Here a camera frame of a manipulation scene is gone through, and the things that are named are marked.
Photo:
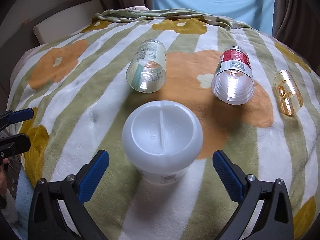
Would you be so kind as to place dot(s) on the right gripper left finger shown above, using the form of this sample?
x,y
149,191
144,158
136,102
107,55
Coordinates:
x,y
57,208

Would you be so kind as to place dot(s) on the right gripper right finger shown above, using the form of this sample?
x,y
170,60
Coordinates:
x,y
275,219

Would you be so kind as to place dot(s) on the white blue-label plastic cup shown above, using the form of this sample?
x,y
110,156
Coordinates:
x,y
162,139

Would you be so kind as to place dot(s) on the clear orange-print plastic cup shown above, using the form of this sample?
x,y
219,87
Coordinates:
x,y
288,93

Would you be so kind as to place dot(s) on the clear red-label plastic cup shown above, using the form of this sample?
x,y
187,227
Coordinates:
x,y
233,79

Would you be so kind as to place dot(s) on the clear green-label plastic cup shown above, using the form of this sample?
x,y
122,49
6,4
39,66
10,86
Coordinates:
x,y
147,70

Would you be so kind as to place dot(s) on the light blue cartoon towel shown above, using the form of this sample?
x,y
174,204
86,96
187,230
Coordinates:
x,y
24,194

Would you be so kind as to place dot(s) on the white headboard cushion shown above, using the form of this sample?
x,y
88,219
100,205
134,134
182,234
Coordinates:
x,y
62,24

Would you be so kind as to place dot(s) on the grey bed headboard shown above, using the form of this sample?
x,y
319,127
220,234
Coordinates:
x,y
22,13

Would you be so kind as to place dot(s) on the right brown curtain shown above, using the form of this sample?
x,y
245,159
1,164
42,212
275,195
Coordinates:
x,y
296,25

